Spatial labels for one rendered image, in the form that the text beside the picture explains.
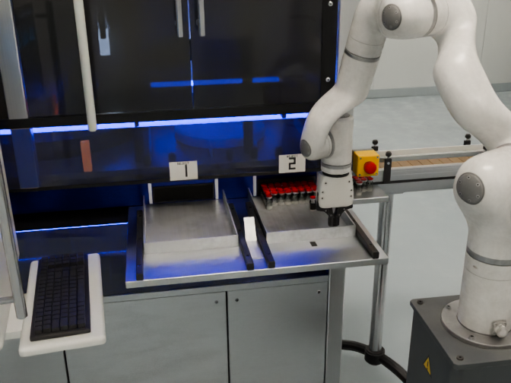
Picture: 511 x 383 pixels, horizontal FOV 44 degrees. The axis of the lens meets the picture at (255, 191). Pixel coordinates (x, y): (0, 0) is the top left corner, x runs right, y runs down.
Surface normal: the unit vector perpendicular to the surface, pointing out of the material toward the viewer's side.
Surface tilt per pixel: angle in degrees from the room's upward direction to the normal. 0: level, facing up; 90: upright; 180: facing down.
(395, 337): 0
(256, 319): 90
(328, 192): 92
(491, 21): 90
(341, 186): 91
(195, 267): 0
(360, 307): 0
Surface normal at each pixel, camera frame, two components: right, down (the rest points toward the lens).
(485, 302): -0.43, 0.35
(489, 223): -0.48, 0.82
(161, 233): -0.01, -0.92
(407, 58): 0.17, 0.37
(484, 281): -0.61, 0.31
